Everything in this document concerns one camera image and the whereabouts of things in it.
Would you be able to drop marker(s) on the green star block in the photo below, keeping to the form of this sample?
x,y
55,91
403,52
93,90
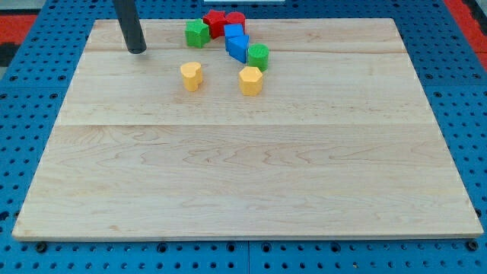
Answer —
x,y
197,33

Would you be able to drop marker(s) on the red cylinder block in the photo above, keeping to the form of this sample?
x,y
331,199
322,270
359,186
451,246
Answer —
x,y
236,17

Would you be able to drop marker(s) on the red star block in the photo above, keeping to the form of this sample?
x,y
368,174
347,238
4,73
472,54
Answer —
x,y
216,21

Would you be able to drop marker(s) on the light wooden board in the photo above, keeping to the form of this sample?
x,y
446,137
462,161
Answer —
x,y
340,144

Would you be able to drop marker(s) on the green cylinder block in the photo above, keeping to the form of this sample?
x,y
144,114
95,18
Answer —
x,y
258,56

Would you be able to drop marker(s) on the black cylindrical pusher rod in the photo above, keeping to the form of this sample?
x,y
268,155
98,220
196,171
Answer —
x,y
127,16

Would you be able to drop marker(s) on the blue triangle block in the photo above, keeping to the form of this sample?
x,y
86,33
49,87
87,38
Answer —
x,y
237,47

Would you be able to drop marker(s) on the yellow heart block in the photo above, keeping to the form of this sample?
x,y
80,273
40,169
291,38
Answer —
x,y
191,73

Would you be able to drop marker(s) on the blue cube block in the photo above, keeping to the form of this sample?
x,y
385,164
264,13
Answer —
x,y
232,31

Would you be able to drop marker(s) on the yellow hexagon block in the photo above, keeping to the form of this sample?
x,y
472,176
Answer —
x,y
250,81

